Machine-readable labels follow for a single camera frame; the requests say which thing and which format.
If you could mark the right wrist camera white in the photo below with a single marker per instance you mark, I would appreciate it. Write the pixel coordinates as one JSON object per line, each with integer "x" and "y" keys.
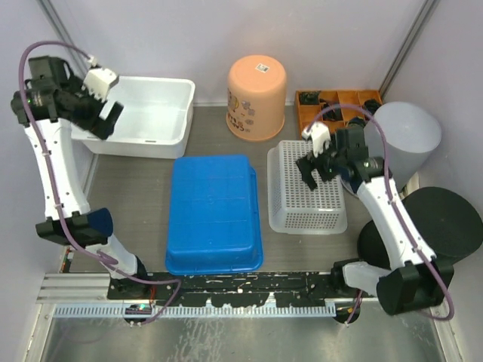
{"x": 319, "y": 134}

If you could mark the blue plastic tub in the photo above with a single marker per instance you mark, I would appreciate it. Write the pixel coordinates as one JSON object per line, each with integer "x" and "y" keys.
{"x": 214, "y": 217}

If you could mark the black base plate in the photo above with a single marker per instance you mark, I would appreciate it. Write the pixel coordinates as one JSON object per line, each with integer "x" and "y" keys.
{"x": 288, "y": 288}

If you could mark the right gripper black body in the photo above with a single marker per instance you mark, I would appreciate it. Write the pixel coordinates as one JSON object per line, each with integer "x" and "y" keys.
{"x": 328, "y": 164}

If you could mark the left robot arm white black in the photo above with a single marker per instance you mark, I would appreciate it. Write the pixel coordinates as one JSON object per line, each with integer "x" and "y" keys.
{"x": 54, "y": 100}

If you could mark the orange plastic bucket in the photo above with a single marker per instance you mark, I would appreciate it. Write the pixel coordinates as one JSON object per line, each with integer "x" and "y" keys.
{"x": 256, "y": 95}

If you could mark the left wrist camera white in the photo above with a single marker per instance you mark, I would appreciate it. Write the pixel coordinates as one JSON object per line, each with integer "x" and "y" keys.
{"x": 99, "y": 81}

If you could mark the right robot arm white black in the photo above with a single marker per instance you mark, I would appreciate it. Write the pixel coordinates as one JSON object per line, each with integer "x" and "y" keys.
{"x": 415, "y": 279}

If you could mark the blue perforated basket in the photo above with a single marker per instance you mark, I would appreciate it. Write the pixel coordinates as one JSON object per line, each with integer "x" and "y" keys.
{"x": 292, "y": 207}

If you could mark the orange wooden compartment tray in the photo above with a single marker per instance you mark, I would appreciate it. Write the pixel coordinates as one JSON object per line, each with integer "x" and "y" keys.
{"x": 309, "y": 103}

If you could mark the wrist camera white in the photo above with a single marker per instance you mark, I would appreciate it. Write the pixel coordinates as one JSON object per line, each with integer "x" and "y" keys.
{"x": 319, "y": 134}
{"x": 99, "y": 81}

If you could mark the grey plastic bucket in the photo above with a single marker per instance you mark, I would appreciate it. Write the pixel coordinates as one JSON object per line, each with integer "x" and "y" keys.
{"x": 411, "y": 133}

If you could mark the black plastic bucket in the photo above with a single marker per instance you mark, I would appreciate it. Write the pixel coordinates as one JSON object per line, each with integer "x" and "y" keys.
{"x": 443, "y": 223}

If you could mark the aluminium rail frame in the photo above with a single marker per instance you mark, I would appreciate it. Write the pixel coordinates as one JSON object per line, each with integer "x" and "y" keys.
{"x": 84, "y": 295}

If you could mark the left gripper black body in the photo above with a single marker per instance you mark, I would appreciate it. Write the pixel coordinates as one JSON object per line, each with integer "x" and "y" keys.
{"x": 90, "y": 108}

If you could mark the white plastic tub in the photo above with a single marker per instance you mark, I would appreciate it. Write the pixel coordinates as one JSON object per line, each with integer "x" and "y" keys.
{"x": 155, "y": 121}

